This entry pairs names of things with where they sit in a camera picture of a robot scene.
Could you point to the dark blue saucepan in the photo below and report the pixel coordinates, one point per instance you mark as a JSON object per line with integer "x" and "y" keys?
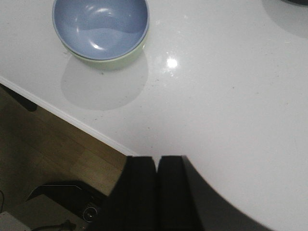
{"x": 299, "y": 2}

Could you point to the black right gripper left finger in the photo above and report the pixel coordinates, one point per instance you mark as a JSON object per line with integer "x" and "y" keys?
{"x": 131, "y": 206}

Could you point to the blue bowl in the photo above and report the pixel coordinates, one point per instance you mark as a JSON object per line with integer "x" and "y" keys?
{"x": 101, "y": 30}

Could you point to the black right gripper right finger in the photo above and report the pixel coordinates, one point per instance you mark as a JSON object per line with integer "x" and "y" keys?
{"x": 188, "y": 203}

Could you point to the green bowl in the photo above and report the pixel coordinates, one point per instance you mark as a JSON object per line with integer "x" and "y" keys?
{"x": 116, "y": 63}

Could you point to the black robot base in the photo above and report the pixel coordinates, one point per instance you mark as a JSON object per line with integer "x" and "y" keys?
{"x": 74, "y": 195}

